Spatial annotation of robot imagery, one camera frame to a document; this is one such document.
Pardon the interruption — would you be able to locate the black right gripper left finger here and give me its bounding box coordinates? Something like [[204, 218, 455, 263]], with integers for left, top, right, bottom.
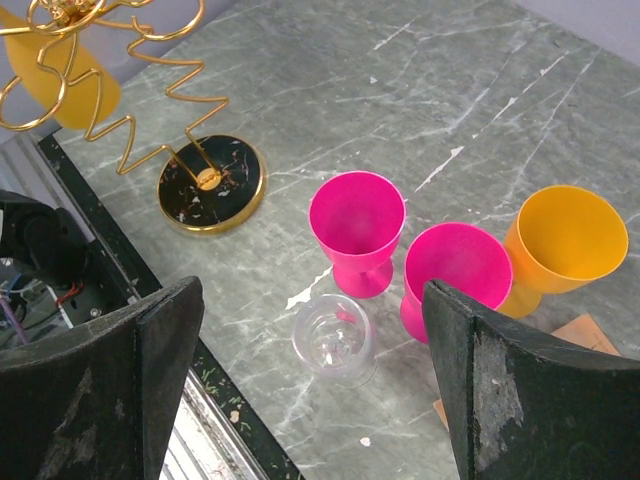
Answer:
[[1, 276, 204, 479]]

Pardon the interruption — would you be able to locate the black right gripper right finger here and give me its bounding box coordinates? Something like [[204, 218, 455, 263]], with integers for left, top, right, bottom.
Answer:
[[422, 280, 639, 479]]

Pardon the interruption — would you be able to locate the pink wine glass front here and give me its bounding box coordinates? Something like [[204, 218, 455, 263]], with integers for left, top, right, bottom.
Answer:
[[400, 222, 513, 343]]

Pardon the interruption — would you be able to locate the pink wine glass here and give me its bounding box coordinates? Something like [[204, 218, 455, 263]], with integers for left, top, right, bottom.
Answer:
[[308, 171, 407, 299], [400, 222, 513, 343]]

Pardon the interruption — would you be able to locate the yellow wine glass front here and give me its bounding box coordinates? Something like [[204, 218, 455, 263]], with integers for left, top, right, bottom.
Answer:
[[499, 185, 629, 319]]

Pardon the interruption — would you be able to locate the yellow wine glass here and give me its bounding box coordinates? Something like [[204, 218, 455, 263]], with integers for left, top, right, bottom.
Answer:
[[1, 1, 121, 140], [499, 185, 629, 319]]

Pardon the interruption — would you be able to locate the clear wine glass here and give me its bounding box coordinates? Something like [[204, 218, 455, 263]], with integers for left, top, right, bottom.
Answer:
[[292, 294, 376, 387]]

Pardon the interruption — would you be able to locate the pink wine glass back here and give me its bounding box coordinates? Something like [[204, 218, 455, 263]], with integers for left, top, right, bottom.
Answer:
[[308, 171, 407, 299]]

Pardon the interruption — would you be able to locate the wooden picture card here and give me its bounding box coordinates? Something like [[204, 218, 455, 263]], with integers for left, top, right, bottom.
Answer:
[[424, 310, 629, 443]]

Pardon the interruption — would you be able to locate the aluminium mounting rail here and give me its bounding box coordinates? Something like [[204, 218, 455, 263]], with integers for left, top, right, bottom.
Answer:
[[1, 134, 300, 479]]

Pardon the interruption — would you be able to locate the gold wire glass rack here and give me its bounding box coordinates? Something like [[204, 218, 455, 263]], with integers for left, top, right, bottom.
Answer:
[[1, 1, 267, 235]]

